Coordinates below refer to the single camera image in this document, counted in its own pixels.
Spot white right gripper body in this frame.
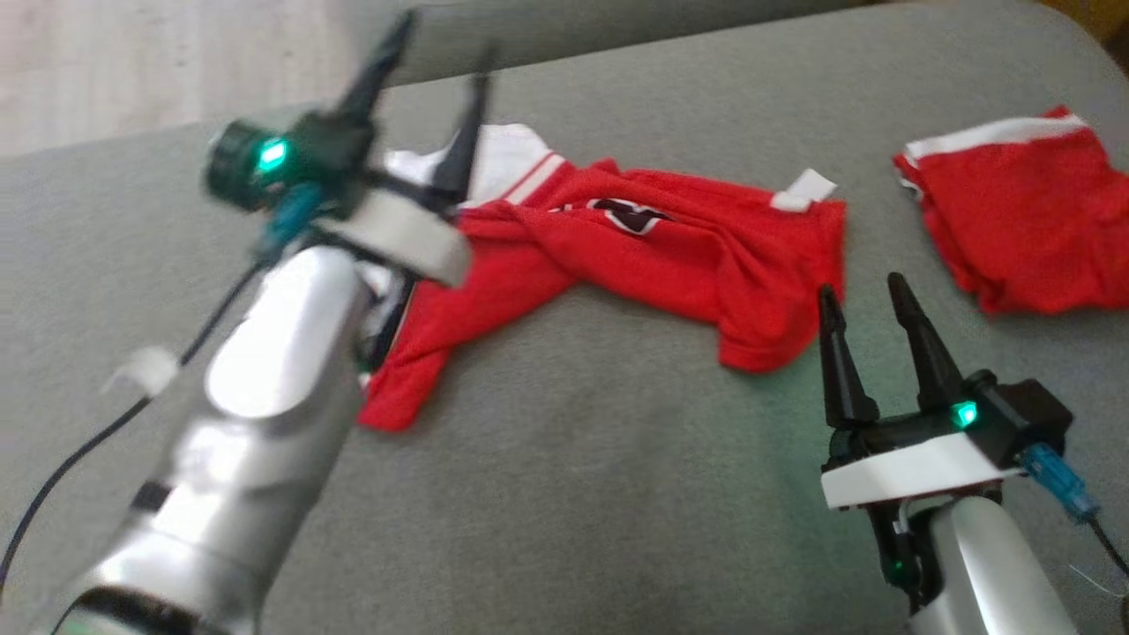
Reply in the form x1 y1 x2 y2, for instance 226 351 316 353
820 401 1028 511

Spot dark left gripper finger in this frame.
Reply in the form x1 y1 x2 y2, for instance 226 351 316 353
430 49 497 213
335 9 417 124

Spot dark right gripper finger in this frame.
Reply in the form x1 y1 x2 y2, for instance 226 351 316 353
816 284 880 430
886 272 967 415

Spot red white basketball jersey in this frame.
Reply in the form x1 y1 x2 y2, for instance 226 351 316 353
353 123 848 433

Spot red basketball shorts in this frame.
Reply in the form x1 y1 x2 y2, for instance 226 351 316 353
893 106 1129 317

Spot grey sofa back cushion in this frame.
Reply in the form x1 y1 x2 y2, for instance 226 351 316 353
348 0 892 89

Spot grey sofa seat cushion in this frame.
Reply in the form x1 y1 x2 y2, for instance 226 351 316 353
0 0 1129 635

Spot white tape tag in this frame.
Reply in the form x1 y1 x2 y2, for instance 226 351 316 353
101 346 180 398

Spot yellow pillow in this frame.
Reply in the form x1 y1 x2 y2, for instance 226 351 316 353
1036 0 1129 45

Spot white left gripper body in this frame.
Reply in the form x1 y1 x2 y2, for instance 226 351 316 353
205 119 473 288

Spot black right cable blue plug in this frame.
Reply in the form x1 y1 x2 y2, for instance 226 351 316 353
1014 444 1129 579

